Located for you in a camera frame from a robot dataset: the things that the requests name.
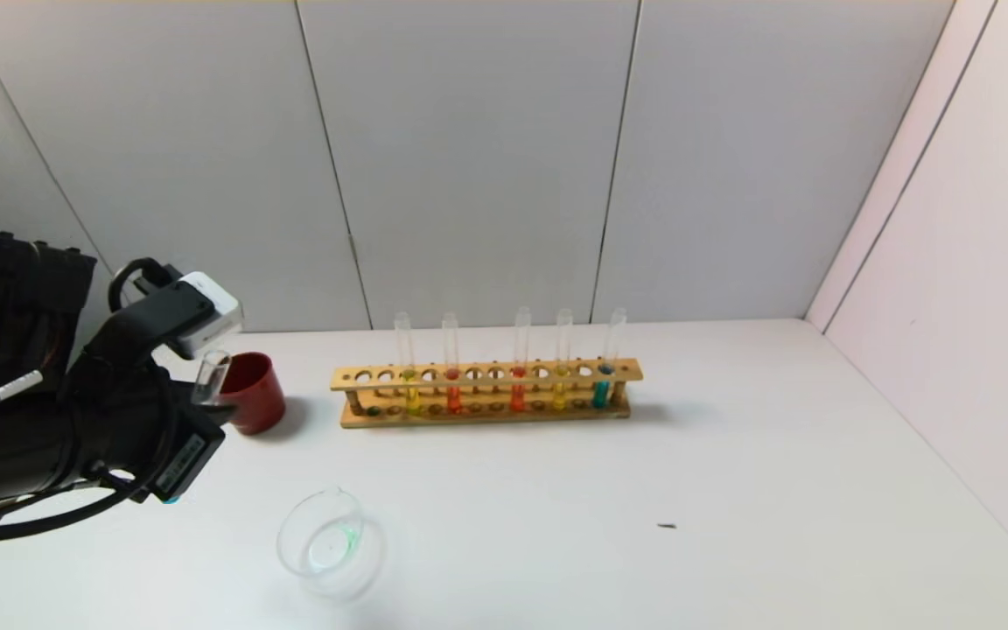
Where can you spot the blue pigment glass test tube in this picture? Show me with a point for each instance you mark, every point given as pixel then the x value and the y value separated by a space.
pixel 211 376
pixel 600 394

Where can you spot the orange pigment glass test tube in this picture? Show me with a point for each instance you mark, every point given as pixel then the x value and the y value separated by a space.
pixel 454 399
pixel 518 398

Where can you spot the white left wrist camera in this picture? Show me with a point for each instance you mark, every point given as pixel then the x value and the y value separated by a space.
pixel 198 315

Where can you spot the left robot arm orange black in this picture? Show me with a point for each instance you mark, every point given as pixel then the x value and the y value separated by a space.
pixel 5 350

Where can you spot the yellow pigment glass test tube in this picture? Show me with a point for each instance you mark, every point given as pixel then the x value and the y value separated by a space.
pixel 559 395
pixel 414 401

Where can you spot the clear glass beaker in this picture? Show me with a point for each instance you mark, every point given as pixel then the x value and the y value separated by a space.
pixel 320 547

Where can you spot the red plastic cup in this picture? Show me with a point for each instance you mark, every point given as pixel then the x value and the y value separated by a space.
pixel 259 398

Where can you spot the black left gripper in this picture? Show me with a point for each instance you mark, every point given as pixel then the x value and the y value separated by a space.
pixel 186 461

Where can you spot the wooden test tube rack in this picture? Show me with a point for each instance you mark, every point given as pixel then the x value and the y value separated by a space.
pixel 635 370

